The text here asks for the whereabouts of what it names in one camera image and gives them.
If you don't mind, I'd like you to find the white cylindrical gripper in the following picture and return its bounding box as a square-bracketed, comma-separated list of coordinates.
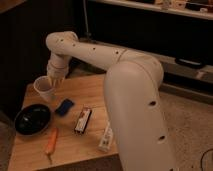
[47, 54, 70, 88]

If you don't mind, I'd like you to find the white ceramic cup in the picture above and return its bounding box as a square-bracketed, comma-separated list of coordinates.
[33, 76, 55, 102]

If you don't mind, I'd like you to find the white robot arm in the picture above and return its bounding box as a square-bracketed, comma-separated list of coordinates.
[46, 31, 179, 171]

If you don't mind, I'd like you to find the black ceramic bowl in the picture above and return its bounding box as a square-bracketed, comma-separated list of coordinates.
[14, 104, 51, 136]

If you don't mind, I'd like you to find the blue rectangular sponge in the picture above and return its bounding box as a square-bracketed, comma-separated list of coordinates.
[55, 99, 74, 116]

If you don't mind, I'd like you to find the wooden table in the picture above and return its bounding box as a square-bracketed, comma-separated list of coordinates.
[8, 75, 117, 171]

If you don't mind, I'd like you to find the orange carrot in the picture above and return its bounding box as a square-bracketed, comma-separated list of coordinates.
[45, 127, 58, 163]

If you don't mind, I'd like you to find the white plastic bottle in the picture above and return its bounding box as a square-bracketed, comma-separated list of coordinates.
[98, 123, 113, 152]

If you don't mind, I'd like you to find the grey baseboard heater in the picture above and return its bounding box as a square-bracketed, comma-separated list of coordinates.
[77, 36, 213, 84]

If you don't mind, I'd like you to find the wall shelf with items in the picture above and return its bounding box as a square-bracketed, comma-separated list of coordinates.
[90, 0, 213, 21]

